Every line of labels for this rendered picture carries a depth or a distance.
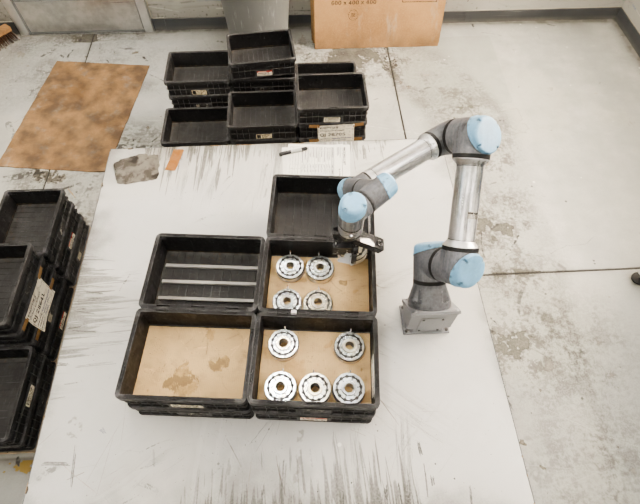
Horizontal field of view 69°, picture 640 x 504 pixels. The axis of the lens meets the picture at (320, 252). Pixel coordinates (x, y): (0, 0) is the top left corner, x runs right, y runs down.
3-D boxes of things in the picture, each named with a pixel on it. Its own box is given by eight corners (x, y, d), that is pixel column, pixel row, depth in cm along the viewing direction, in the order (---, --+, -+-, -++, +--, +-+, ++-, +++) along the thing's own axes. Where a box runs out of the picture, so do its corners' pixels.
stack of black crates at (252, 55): (297, 89, 331) (295, 28, 292) (298, 122, 313) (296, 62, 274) (237, 90, 329) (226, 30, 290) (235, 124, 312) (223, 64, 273)
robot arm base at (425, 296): (447, 298, 175) (447, 272, 173) (454, 311, 160) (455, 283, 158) (406, 298, 176) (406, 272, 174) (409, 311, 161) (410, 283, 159)
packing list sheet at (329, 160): (349, 142, 227) (349, 141, 227) (353, 178, 215) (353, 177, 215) (281, 144, 226) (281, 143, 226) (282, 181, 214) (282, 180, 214)
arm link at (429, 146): (440, 115, 163) (328, 178, 147) (463, 112, 153) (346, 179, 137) (450, 146, 167) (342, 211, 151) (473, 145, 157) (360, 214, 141)
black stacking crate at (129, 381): (259, 326, 165) (256, 312, 155) (250, 412, 150) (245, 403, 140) (148, 322, 166) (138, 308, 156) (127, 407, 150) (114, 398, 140)
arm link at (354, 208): (375, 201, 126) (352, 220, 124) (371, 221, 136) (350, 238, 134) (355, 183, 129) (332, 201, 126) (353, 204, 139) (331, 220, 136)
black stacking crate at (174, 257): (267, 253, 181) (265, 237, 171) (260, 325, 165) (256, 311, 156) (166, 250, 181) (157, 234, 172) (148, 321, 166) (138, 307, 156)
